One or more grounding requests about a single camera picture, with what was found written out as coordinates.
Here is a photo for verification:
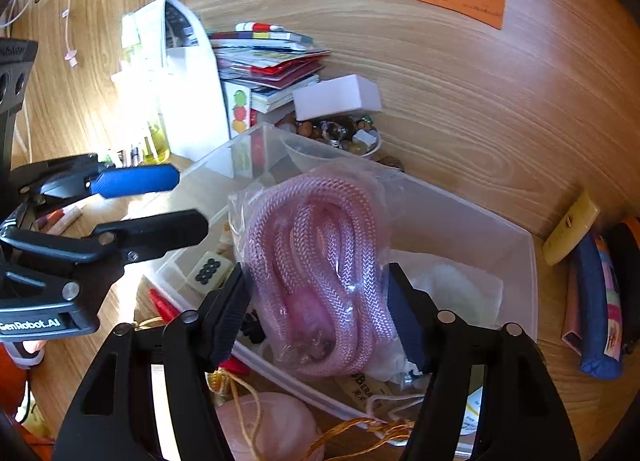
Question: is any yellow-green liquid bottle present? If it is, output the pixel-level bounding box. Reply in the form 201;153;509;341
141;111;172;165

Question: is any red and white marker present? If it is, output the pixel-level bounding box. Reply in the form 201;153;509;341
35;203;84;237

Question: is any black and orange case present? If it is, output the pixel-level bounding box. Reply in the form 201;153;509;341
606;216;640;359

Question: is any white file holder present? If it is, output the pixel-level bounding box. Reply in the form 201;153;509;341
120;0;232;179

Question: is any white earphone cable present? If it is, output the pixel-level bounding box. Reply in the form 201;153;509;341
0;0;83;69

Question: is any stack of booklets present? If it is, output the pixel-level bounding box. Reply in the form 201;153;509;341
209;21;332;115

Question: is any white bowl of beads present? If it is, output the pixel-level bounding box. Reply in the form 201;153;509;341
280;113;383;174

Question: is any gold tassel cord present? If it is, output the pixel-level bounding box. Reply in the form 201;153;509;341
212;371;417;461

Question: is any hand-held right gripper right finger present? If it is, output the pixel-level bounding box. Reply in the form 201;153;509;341
387;263;581;461

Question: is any mahjong tile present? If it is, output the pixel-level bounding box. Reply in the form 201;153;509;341
186;251;234;290

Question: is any box with coloured dots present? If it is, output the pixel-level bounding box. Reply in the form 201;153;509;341
226;82;252;139

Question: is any small white box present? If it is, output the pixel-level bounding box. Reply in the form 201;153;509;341
292;74;383;122

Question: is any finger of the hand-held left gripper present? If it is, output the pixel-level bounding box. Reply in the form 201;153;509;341
10;153;181;202
0;209;210;268

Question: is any pink rope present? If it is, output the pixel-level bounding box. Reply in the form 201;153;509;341
227;161;397;378

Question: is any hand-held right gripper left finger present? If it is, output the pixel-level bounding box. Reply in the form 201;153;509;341
52;263;251;461

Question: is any clear plastic storage box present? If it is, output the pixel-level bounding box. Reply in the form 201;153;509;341
144;123;539;454

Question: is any blue pencil case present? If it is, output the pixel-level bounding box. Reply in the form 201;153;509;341
571;231;627;381

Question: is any white drawstring pouch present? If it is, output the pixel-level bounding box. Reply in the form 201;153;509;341
400;251;505;377

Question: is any red envelope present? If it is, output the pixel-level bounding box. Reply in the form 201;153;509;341
147;287;251;378

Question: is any pink round ornament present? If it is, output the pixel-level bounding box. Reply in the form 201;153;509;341
215;391;327;461

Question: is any pink wallet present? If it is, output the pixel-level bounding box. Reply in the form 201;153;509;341
561;261;585;356

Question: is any red cloth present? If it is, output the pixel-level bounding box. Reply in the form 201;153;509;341
0;343;31;417

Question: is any wooden desktop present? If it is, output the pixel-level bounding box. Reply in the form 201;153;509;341
0;156;640;461

